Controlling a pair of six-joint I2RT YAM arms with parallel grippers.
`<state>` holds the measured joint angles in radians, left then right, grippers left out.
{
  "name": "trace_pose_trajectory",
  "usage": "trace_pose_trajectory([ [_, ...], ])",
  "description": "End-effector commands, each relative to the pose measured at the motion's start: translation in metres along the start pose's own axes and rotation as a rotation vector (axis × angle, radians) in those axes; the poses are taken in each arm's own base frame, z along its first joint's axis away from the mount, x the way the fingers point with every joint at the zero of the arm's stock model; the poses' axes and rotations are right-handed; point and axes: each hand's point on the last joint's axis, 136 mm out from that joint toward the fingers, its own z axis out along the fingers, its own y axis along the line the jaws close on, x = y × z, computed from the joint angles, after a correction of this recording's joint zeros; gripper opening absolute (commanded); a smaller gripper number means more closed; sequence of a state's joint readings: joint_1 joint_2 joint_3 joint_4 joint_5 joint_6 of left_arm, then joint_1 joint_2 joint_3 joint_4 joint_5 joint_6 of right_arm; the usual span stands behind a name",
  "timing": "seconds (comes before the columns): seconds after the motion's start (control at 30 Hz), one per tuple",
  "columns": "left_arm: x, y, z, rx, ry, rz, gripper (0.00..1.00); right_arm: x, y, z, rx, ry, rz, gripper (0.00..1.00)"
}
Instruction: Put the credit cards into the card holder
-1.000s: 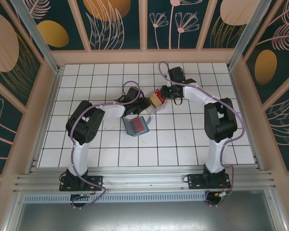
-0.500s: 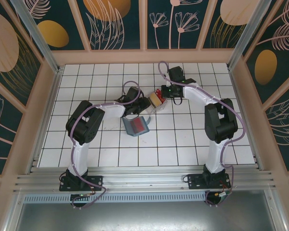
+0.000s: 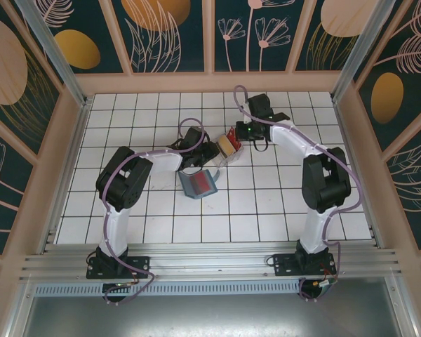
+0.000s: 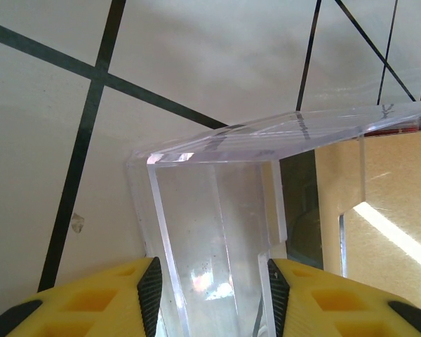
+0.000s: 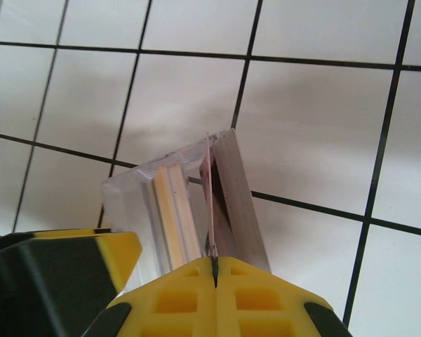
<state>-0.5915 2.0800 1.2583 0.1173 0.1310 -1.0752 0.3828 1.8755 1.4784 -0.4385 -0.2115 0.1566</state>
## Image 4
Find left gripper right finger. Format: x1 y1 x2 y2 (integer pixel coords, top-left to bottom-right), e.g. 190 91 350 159
266 258 421 337

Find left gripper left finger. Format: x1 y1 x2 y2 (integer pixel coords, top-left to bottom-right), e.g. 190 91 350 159
0 256 162 337

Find red VIP card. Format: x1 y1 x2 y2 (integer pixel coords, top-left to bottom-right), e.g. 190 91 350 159
363 126 421 137

